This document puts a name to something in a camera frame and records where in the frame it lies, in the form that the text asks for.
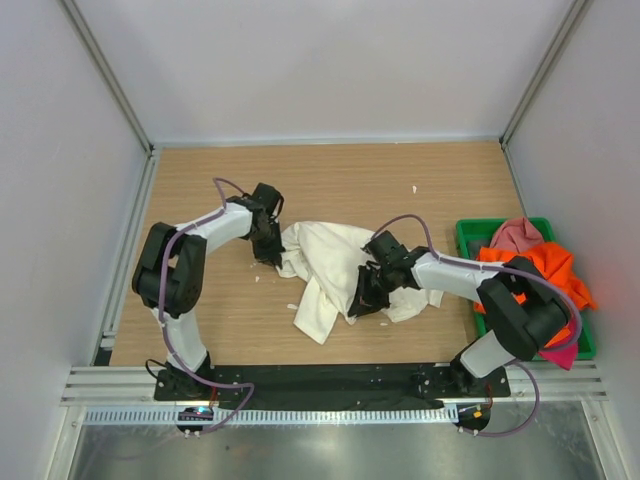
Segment right aluminium corner post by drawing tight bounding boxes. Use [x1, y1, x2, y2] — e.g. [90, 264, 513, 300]
[499, 0, 593, 151]

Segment left aluminium corner post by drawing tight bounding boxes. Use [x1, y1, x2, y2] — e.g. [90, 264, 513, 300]
[58, 0, 154, 156]

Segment white slotted cable duct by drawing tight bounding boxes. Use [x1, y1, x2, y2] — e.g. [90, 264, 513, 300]
[84, 404, 458, 427]

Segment pink t shirt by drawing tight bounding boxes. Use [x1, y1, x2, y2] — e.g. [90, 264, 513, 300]
[489, 217, 545, 253]

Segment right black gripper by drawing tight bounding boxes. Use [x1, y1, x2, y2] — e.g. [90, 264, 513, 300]
[349, 264, 397, 318]

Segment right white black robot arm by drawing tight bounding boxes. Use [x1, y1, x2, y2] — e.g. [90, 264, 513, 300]
[348, 231, 582, 396]

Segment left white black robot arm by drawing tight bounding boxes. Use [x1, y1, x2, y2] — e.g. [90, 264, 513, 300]
[132, 183, 285, 400]

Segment cream white t shirt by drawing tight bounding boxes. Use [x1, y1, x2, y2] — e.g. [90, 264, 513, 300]
[274, 220, 444, 346]

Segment aluminium corner post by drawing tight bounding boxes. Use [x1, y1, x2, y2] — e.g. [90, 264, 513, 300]
[58, 0, 154, 156]
[499, 0, 593, 151]

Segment aluminium front frame rail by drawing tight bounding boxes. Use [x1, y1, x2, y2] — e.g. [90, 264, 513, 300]
[61, 361, 609, 406]

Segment orange t shirt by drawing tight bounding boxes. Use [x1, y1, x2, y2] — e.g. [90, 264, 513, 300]
[472, 241, 599, 351]

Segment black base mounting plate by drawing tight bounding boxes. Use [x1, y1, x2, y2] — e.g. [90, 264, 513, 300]
[154, 363, 511, 410]

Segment magenta t shirt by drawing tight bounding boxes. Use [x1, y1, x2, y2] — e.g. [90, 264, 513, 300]
[538, 342, 579, 371]

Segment green plastic bin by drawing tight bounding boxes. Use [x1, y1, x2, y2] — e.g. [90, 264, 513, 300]
[456, 217, 596, 361]

